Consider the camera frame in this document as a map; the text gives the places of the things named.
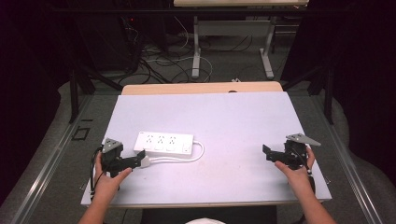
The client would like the white table cover board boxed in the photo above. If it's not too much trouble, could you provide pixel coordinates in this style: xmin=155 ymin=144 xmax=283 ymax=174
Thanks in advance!
xmin=80 ymin=91 xmax=332 ymax=209

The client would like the person's left hand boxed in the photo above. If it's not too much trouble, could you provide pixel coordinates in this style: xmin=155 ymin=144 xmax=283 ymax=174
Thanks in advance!
xmin=92 ymin=151 xmax=134 ymax=203

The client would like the tangle of black floor cables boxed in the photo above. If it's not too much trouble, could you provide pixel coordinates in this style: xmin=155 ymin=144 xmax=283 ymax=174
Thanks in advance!
xmin=120 ymin=17 xmax=254 ymax=85

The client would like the black metal stand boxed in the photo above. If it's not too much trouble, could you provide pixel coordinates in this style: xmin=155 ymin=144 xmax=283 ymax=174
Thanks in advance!
xmin=67 ymin=66 xmax=124 ymax=124
xmin=281 ymin=63 xmax=335 ymax=126

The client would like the white-legged desk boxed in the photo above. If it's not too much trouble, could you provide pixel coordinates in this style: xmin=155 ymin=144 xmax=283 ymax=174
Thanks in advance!
xmin=173 ymin=0 xmax=310 ymax=80

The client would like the white floor cable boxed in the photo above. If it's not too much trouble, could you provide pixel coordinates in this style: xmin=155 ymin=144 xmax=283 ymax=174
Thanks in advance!
xmin=146 ymin=16 xmax=214 ymax=83

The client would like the white power strip cable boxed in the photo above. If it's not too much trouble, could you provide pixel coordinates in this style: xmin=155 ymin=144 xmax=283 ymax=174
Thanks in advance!
xmin=148 ymin=140 xmax=205 ymax=164

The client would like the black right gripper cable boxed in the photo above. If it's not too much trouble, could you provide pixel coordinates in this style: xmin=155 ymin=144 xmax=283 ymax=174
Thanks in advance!
xmin=294 ymin=148 xmax=316 ymax=195

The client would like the person's right hand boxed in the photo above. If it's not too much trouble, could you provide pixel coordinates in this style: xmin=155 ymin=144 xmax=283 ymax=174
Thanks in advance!
xmin=274 ymin=146 xmax=317 ymax=194

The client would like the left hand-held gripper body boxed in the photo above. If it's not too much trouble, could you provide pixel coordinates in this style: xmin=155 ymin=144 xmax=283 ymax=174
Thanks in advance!
xmin=100 ymin=137 xmax=125 ymax=178

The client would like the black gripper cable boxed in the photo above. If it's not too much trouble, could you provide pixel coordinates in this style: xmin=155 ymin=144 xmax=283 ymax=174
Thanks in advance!
xmin=294 ymin=148 xmax=316 ymax=195
xmin=89 ymin=145 xmax=105 ymax=202

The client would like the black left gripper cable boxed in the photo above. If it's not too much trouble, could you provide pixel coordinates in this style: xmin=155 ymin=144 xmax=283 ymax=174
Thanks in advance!
xmin=89 ymin=145 xmax=105 ymax=202

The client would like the white power strip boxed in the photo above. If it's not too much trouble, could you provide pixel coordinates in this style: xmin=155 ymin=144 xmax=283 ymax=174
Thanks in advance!
xmin=133 ymin=131 xmax=195 ymax=157

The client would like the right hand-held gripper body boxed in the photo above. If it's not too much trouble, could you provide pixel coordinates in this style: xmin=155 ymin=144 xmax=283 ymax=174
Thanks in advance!
xmin=280 ymin=133 xmax=322 ymax=171

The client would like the metal floor rail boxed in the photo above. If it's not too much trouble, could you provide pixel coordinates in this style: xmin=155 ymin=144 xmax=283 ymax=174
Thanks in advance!
xmin=8 ymin=93 xmax=95 ymax=224
xmin=311 ymin=94 xmax=385 ymax=224

